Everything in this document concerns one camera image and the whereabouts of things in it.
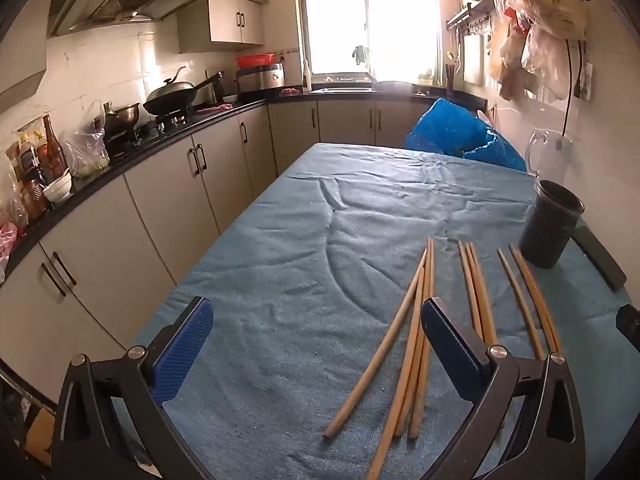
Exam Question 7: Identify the metal wall rack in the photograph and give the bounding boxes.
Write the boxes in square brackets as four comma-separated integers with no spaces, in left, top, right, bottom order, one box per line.
[446,0,497,34]

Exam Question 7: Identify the cardboard box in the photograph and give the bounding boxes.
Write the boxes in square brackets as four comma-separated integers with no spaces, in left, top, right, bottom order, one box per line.
[24,404,57,462]

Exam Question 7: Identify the bunch of wooden chopsticks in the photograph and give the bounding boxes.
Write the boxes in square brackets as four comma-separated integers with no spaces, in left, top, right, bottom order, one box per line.
[322,236,563,480]

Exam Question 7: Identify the gas stove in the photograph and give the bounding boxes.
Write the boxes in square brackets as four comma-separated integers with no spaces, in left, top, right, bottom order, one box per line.
[106,111,197,150]

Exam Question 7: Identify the black countertop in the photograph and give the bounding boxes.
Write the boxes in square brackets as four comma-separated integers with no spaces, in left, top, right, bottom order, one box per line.
[0,85,489,286]

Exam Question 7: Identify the red plastic basin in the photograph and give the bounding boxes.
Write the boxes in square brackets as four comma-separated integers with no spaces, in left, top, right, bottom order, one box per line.
[235,52,277,70]

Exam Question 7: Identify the metal pot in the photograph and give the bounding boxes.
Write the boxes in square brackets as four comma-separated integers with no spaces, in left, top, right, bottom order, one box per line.
[102,101,141,134]

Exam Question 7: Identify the pink plastic bag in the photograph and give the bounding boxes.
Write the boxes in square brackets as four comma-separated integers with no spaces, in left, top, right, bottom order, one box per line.
[0,219,27,283]

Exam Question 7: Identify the dark grey cup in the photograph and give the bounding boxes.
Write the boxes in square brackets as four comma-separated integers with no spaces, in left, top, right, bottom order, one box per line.
[519,179,586,270]

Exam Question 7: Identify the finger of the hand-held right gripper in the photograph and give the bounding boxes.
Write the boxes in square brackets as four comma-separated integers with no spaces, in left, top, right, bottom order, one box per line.
[616,304,640,353]

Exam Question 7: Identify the black smartphone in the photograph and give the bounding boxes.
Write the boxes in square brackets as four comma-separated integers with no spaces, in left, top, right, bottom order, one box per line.
[571,225,629,292]

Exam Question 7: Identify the small hanging plastic bag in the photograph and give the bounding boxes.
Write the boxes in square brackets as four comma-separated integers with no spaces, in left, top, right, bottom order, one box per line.
[486,12,532,102]
[520,24,572,102]

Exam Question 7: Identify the cream base cabinets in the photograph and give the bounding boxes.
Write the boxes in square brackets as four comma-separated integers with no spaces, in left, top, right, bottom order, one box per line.
[0,97,437,403]

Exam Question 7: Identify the stacked white bowls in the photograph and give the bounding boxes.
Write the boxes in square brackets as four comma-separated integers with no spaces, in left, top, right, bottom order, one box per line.
[43,169,74,204]

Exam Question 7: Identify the clear plastic bag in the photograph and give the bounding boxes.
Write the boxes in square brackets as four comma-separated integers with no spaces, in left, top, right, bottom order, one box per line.
[59,99,111,179]

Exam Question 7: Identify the blue terry tablecloth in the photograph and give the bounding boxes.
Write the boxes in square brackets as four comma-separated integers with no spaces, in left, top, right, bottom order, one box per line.
[125,141,640,480]

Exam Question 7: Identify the black wok with lid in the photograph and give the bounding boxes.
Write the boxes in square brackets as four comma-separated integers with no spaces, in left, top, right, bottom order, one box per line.
[142,65,226,116]

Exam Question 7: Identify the brown glass bottle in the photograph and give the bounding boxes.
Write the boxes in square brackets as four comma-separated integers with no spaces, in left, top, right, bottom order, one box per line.
[42,114,69,184]

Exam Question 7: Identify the white cutting board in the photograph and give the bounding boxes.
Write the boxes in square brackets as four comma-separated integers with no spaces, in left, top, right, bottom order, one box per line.
[462,34,486,86]

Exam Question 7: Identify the kitchen window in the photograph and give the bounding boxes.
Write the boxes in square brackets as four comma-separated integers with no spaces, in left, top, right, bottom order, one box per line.
[298,0,445,85]

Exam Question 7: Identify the black power cable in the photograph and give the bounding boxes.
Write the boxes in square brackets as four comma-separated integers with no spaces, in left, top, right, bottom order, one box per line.
[560,37,587,139]

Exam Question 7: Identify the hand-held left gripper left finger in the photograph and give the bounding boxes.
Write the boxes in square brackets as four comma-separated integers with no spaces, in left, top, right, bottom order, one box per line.
[50,296,215,480]

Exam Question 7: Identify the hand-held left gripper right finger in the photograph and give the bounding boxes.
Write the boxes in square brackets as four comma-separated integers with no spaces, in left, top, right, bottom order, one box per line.
[420,297,586,480]

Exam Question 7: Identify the kitchen sink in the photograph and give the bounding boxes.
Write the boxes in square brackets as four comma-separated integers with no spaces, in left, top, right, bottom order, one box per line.
[309,74,377,94]

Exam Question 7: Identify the blue plastic bag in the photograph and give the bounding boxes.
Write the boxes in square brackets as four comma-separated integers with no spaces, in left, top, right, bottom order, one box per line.
[404,97,529,174]

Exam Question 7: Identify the silver rice cooker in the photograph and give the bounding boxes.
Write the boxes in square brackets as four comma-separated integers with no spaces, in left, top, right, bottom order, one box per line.
[235,63,287,95]

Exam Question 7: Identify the cream wall cabinet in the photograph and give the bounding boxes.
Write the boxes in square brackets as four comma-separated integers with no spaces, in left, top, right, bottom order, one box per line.
[0,0,54,113]
[177,0,266,54]

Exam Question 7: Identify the group of sauce bottles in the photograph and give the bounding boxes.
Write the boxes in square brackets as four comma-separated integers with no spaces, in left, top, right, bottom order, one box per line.
[0,119,50,228]

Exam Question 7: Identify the wall socket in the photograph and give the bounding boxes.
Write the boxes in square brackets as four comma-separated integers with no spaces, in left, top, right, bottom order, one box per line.
[575,62,596,101]

